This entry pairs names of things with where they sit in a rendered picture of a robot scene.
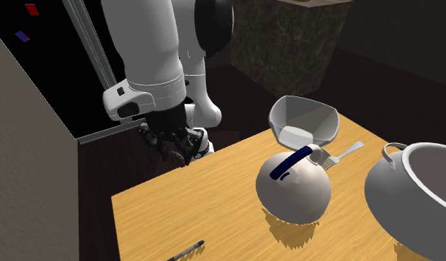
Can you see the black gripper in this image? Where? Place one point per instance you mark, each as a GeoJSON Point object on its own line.
{"type": "Point", "coordinates": [167, 117]}

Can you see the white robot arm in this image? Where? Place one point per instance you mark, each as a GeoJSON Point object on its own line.
{"type": "Point", "coordinates": [147, 43]}

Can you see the wooden table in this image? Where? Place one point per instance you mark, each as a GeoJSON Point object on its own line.
{"type": "Point", "coordinates": [208, 202]}

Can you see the black and silver pen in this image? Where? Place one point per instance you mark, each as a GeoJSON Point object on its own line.
{"type": "Point", "coordinates": [188, 250]}

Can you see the white angular bowl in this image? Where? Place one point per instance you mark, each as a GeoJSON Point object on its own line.
{"type": "Point", "coordinates": [309, 121]}

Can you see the dark marble counter block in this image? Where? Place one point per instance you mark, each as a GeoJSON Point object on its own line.
{"type": "Point", "coordinates": [288, 47]}

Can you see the silver fork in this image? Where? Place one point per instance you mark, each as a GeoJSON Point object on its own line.
{"type": "Point", "coordinates": [347, 151]}

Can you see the dark window with grey frame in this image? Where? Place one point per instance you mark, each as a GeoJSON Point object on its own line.
{"type": "Point", "coordinates": [60, 72]}

